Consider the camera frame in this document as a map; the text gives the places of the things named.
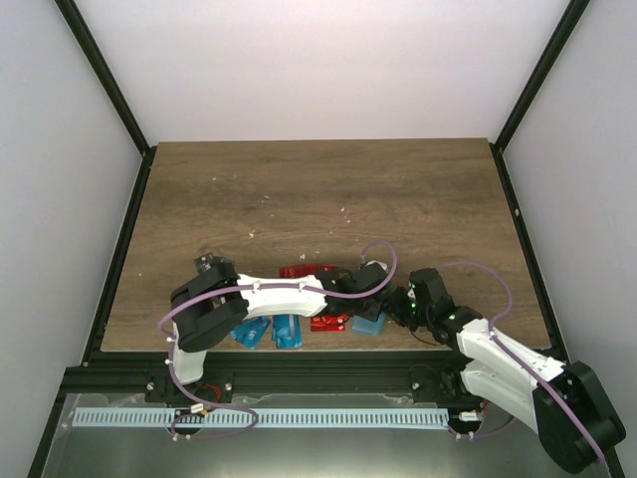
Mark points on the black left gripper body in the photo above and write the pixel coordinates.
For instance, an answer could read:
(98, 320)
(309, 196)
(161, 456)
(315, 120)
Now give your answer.
(369, 312)

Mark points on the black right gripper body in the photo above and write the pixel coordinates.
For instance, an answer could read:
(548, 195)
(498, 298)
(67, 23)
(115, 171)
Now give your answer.
(406, 315)

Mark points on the blue card holder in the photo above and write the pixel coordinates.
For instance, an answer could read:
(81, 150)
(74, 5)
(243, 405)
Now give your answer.
(367, 327)

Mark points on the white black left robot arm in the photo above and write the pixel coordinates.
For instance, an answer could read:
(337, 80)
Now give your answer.
(207, 308)

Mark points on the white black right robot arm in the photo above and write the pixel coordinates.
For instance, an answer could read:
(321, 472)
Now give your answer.
(565, 404)

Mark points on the red credit card pile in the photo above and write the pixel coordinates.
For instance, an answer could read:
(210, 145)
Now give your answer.
(303, 270)

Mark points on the blue credit card pile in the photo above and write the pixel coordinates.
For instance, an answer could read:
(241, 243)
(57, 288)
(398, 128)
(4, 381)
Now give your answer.
(286, 332)

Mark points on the black credit card pile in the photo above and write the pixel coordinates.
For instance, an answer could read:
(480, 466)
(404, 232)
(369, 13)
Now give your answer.
(209, 261)

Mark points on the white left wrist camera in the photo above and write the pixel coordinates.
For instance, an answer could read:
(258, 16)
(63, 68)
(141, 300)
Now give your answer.
(383, 266)

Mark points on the black front frame rail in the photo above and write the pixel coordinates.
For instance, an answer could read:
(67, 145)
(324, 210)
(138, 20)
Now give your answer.
(426, 376)

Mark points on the light blue slotted cable duct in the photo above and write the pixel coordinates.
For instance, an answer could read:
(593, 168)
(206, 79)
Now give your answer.
(259, 417)

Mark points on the grey metal base plate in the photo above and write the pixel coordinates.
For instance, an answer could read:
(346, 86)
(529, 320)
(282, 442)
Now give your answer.
(297, 436)

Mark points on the black right frame post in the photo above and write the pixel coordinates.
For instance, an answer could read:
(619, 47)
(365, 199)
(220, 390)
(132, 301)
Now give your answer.
(558, 39)

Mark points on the black frame post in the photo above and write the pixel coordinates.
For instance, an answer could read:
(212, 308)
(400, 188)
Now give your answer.
(81, 31)
(558, 39)

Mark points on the black left frame post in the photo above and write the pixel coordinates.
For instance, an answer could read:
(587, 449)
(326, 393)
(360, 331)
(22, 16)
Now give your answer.
(81, 31)

